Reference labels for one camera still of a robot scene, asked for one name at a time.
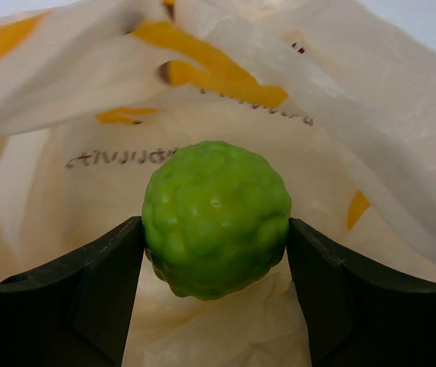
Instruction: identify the small green fake lime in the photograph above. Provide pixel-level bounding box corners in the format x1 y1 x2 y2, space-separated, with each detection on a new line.
142 141 291 300

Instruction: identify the translucent orange plastic bag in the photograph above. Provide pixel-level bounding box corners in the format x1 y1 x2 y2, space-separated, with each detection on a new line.
0 1 436 366

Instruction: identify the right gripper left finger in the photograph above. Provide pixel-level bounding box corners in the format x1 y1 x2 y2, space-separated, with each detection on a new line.
0 216 143 366

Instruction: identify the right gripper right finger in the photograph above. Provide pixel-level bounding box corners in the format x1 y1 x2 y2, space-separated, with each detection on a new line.
287 219 436 366

